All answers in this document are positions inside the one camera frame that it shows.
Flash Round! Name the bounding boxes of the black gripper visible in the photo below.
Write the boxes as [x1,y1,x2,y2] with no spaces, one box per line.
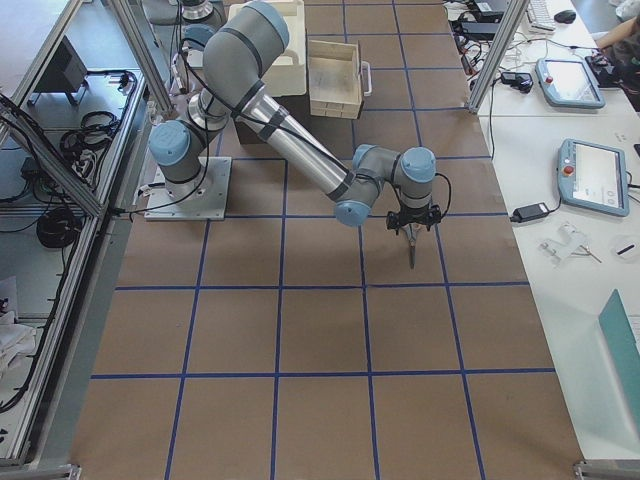
[386,204,441,231]

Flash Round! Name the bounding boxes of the grey orange scissors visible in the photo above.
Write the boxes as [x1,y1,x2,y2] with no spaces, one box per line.
[404,223,420,269]

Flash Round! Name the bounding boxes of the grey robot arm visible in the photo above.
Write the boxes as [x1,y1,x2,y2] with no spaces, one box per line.
[149,1,446,231]

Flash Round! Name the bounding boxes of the black power adapter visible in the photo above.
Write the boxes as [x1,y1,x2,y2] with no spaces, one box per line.
[510,202,550,223]

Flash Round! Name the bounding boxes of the teach pendant near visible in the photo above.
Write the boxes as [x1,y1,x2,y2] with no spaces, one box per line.
[557,139,629,217]

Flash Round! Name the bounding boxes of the teach pendant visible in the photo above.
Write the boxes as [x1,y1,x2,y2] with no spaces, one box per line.
[557,139,629,217]
[535,58,606,109]

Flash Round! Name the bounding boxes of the teach pendant far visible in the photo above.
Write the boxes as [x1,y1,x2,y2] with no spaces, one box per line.
[535,58,606,109]

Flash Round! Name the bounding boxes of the white plastic tray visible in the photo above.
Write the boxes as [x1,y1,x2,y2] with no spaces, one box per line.
[262,0,307,97]

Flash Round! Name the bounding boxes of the teal folder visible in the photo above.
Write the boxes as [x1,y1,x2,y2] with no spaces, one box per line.
[598,289,639,383]

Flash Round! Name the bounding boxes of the black monitor box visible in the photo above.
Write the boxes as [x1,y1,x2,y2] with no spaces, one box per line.
[27,36,88,106]

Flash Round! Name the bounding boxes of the wooden drawer with white handle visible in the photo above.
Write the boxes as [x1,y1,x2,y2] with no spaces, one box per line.
[307,40,373,120]

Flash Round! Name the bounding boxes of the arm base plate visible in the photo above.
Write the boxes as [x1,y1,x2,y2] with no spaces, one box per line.
[143,156,232,221]

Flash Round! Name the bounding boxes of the aluminium frame post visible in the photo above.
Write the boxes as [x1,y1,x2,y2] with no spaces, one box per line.
[467,0,528,114]

